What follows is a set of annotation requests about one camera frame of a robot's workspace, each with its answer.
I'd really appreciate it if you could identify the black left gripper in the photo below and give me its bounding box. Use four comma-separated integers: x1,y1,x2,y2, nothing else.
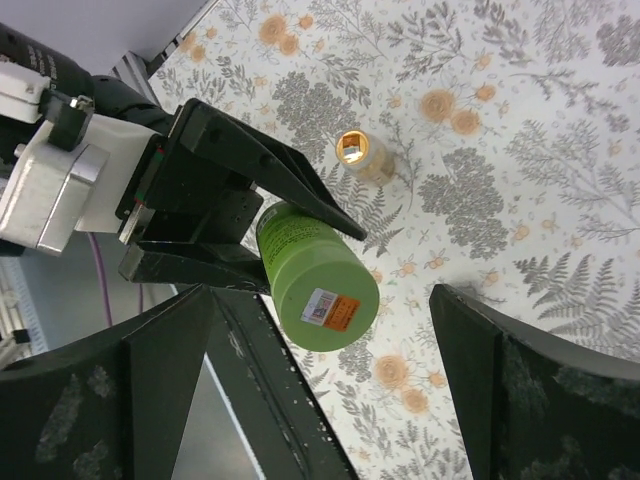
115,99,367,295

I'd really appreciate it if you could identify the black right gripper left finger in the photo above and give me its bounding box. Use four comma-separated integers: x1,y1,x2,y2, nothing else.
1,286,214,479

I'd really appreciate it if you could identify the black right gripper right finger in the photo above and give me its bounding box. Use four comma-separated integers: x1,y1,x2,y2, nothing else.
429,284,639,479

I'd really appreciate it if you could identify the green pill bottle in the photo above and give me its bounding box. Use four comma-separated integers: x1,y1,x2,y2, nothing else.
256,202,380,352

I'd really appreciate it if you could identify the clear pill bottle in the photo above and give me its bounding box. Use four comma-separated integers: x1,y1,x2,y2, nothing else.
336,130,395,187

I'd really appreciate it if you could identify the floral table mat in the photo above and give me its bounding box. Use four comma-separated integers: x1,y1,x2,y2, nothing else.
151,1,639,479

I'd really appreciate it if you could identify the white cable duct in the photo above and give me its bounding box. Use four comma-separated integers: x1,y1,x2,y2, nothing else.
1,258,48,367

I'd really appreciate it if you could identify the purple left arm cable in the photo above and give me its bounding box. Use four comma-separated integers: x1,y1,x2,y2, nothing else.
88,232,144,329

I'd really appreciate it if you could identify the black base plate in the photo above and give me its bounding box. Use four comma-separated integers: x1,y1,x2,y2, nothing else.
206,289,358,479

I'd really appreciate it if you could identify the aluminium frame rail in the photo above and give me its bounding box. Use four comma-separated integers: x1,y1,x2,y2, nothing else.
112,1,218,89

